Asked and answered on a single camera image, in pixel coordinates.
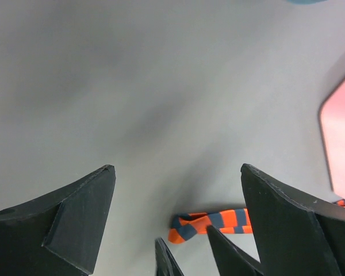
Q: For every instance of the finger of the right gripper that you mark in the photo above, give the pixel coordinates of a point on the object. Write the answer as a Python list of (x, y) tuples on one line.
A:
[(229, 258), (166, 264)]

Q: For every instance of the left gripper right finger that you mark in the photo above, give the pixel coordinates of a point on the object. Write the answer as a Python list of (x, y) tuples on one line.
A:
[(295, 233)]

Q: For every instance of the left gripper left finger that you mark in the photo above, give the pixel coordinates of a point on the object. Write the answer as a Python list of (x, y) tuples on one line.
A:
[(58, 233)]

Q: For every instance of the orange navy striped tie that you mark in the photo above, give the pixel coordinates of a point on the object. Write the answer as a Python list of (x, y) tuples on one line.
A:
[(184, 226)]

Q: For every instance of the pink compartment organizer box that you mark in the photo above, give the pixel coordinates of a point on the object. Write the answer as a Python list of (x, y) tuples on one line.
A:
[(332, 124)]

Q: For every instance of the teal white laundry basket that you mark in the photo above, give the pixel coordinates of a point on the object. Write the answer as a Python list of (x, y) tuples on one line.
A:
[(305, 2)]

